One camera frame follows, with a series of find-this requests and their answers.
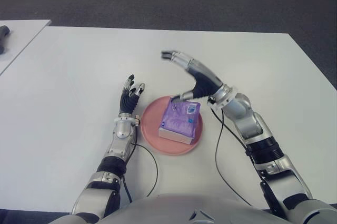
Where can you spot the purple tissue paper pack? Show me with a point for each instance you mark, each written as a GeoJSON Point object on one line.
{"type": "Point", "coordinates": [179, 121]}

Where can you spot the small white table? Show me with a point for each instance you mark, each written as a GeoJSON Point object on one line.
{"type": "Point", "coordinates": [21, 37]}

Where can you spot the pink round plate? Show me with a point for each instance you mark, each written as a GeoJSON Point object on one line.
{"type": "Point", "coordinates": [150, 134]}

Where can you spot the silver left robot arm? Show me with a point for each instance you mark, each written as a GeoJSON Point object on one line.
{"type": "Point", "coordinates": [118, 142]}

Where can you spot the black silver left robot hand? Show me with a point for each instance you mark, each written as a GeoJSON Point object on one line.
{"type": "Point", "coordinates": [128, 102]}

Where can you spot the grey robot torso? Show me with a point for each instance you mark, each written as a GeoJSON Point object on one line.
{"type": "Point", "coordinates": [171, 209]}

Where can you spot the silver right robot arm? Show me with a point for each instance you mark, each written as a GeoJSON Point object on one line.
{"type": "Point", "coordinates": [252, 129]}

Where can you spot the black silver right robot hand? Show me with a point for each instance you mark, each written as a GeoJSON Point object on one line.
{"type": "Point", "coordinates": [205, 84]}

